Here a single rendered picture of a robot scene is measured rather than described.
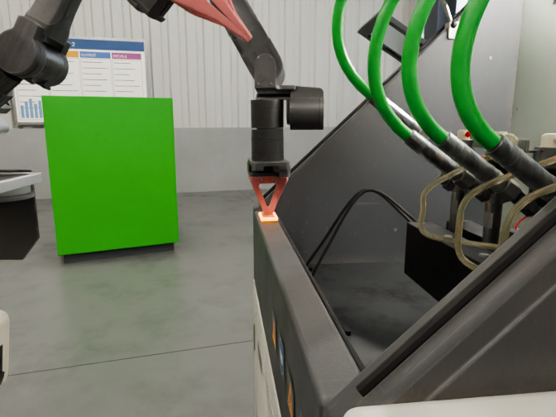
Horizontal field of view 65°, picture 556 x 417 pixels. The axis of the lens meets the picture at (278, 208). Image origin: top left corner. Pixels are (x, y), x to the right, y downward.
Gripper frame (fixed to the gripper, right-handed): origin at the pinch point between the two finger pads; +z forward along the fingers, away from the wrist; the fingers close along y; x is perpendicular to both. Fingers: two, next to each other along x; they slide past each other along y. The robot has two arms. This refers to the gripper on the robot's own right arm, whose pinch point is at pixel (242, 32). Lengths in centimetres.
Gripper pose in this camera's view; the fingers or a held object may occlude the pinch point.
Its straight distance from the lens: 44.9
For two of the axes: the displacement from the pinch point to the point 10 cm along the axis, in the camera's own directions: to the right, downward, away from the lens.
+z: 7.2, 6.9, 0.5
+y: 6.8, -6.9, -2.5
